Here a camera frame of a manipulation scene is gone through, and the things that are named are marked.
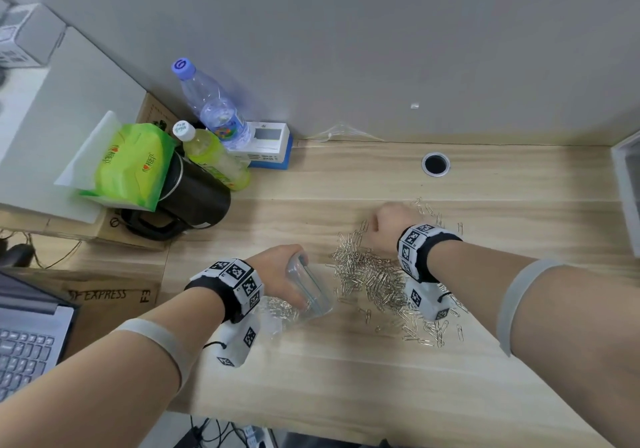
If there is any person's left forearm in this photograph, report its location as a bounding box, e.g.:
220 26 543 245
0 287 226 448

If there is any grey laptop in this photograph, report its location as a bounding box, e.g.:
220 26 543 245
0 270 76 403

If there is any black kettle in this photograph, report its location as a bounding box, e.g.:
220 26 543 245
119 150 232 242

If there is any person's right hand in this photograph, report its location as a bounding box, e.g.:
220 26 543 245
361 201 431 259

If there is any white and blue box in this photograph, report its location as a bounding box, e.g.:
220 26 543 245
232 121 293 171

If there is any white left wrist camera block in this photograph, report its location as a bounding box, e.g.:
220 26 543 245
215 307 261 369

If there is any light wooden table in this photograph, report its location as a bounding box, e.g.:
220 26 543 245
0 140 640 448

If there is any small white printed carton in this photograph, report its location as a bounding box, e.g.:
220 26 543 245
0 3 69 69

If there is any white right wrist camera block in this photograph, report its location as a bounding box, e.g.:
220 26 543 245
402 277 452 323

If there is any white drawer organizer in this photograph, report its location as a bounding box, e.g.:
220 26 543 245
611 130 640 259

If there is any white sheet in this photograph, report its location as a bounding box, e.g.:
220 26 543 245
53 110 123 191

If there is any white wrist camera block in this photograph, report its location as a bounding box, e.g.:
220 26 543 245
402 277 452 323
215 307 261 369

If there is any crumpled clear plastic wrap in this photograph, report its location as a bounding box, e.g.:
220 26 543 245
307 122 386 143

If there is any black right wristband with markers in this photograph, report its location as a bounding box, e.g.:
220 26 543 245
397 222 463 283

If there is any green tissue pack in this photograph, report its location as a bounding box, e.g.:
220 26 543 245
77 122 176 213

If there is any person's right forearm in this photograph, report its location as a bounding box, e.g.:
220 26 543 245
427 240 640 448

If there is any black rounded object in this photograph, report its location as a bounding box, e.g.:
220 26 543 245
0 242 36 269

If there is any brown cardboard box black print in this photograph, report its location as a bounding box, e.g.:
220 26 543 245
29 270 161 359

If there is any clear plastic zip bag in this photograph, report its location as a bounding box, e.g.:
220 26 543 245
252 254 335 346

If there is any large white cabinet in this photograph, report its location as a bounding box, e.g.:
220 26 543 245
0 26 149 225

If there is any brown box with circle logo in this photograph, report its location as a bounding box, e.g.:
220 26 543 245
45 210 169 251

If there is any brown printed carton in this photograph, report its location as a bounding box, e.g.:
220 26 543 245
135 92 183 133

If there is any black left wristband with markers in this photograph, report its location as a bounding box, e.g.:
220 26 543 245
185 258 265 325

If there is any black wristband with markers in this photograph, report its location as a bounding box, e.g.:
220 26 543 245
185 258 265 325
397 222 463 283

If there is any clear water bottle purple cap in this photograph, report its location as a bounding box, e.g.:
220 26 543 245
171 56 253 151

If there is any round silver cable grommet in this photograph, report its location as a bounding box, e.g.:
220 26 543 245
421 151 451 177

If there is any person's left hand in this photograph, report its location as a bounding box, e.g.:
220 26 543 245
245 244 313 311

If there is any pile of silver paper clips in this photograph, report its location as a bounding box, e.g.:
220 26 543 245
327 197 469 349
257 295 301 323

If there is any yellow-green drink bottle white cap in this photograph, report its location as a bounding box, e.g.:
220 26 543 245
172 120 252 192

